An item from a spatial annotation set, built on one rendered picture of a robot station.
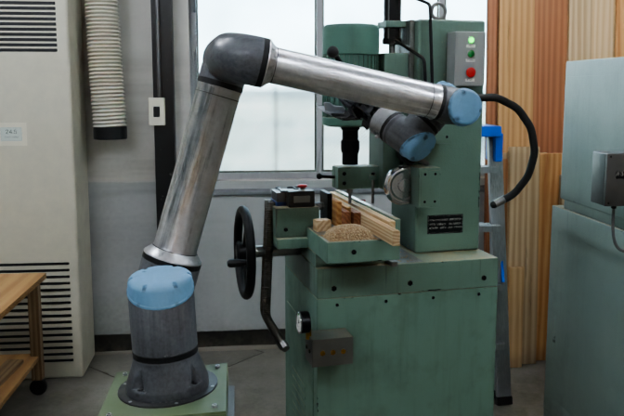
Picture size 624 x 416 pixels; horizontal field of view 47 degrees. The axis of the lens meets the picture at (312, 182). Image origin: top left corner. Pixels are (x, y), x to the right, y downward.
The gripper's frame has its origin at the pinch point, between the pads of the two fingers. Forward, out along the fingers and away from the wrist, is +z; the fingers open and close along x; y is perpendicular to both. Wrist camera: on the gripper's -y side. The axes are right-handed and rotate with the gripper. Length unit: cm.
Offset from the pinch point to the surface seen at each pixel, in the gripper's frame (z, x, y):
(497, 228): -19, -22, -118
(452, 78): -17.3, -27.4, -14.9
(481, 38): -16.6, -41.6, -12.2
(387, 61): -0.3, -18.5, -8.4
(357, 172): -9.4, 11.3, -24.7
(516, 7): 50, -114, -118
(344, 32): 9.5, -14.5, 4.3
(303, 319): -35, 54, -17
